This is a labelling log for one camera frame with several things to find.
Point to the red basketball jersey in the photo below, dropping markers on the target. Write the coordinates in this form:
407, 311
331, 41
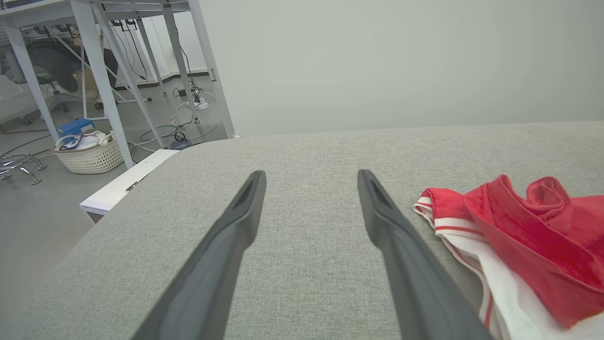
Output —
542, 236

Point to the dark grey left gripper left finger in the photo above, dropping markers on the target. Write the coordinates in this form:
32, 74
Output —
217, 264

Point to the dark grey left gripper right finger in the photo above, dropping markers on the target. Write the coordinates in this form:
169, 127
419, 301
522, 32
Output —
410, 274

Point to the chrome chair base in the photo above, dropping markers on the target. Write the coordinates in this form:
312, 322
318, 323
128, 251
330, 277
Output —
9, 163

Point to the blue box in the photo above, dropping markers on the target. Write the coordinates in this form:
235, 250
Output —
75, 126

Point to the white power strip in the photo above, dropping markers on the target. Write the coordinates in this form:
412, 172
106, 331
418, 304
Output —
200, 104

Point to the black blue round device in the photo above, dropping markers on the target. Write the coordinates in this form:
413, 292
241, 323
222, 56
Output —
180, 142

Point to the white metal table frame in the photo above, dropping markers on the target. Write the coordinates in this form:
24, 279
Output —
100, 71

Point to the black office chair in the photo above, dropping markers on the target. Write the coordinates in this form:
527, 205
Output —
52, 61

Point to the cream woven laundry basket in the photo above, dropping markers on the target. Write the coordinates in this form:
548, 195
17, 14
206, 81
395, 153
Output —
92, 160

